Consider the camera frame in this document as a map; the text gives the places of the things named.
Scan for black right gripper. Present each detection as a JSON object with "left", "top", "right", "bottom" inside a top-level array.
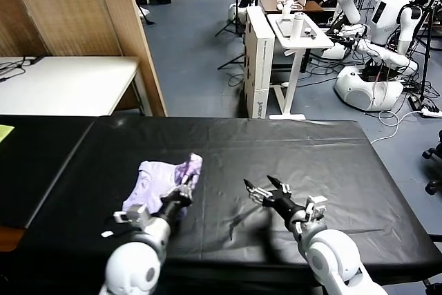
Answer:
[{"left": 243, "top": 175, "right": 307, "bottom": 231}]

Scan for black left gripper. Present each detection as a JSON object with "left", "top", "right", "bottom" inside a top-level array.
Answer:
[{"left": 159, "top": 174, "right": 195, "bottom": 222}]

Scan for lavender t-shirt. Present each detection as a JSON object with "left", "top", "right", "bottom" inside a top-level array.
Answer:
[{"left": 123, "top": 152, "right": 204, "bottom": 220}]

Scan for black plastic table cover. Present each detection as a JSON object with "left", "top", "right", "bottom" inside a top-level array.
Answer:
[{"left": 20, "top": 115, "right": 442, "bottom": 277}]

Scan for tall white cardboard box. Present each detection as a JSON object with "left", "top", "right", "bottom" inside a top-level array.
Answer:
[{"left": 243, "top": 6, "right": 276, "bottom": 120}]

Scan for black tripod legs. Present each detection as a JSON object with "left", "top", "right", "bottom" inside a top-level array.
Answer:
[{"left": 217, "top": 53, "right": 247, "bottom": 70}]

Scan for black side table mat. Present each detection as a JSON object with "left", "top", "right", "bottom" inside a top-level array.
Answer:
[{"left": 0, "top": 114, "right": 97, "bottom": 229}]

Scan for small white standing desk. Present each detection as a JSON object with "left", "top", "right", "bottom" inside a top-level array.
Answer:
[{"left": 267, "top": 12, "right": 334, "bottom": 120}]

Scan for white table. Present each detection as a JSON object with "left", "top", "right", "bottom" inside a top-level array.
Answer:
[{"left": 0, "top": 55, "right": 153, "bottom": 117}]

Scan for grey tablet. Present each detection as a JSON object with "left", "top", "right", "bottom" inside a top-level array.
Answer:
[{"left": 275, "top": 17, "right": 309, "bottom": 38}]

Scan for white bottle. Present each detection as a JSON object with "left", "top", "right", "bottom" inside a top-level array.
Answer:
[{"left": 290, "top": 12, "right": 306, "bottom": 42}]

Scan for black office chair base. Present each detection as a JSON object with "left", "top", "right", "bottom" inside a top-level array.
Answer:
[{"left": 421, "top": 129, "right": 442, "bottom": 196}]

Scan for yellow-green cloth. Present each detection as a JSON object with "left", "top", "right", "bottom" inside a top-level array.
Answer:
[{"left": 0, "top": 124, "right": 16, "bottom": 144}]

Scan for white headphone stand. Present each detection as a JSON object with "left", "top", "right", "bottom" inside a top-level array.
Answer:
[{"left": 275, "top": 0, "right": 303, "bottom": 19}]

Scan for wooden table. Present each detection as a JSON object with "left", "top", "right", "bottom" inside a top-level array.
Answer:
[{"left": 0, "top": 0, "right": 169, "bottom": 117}]

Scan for tall black tripod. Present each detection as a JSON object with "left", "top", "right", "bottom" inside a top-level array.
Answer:
[{"left": 409, "top": 0, "right": 442, "bottom": 106}]

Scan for white humanoid robot with base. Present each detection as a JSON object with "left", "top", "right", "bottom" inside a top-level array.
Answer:
[{"left": 333, "top": 0, "right": 435, "bottom": 113}]

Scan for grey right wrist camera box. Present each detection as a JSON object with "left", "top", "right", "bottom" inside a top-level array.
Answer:
[{"left": 304, "top": 196, "right": 328, "bottom": 222}]

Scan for white floor cable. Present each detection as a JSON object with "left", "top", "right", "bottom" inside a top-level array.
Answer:
[{"left": 371, "top": 111, "right": 426, "bottom": 145}]

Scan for black cables on white table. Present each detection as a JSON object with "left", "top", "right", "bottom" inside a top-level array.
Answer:
[{"left": 0, "top": 55, "right": 46, "bottom": 84}]

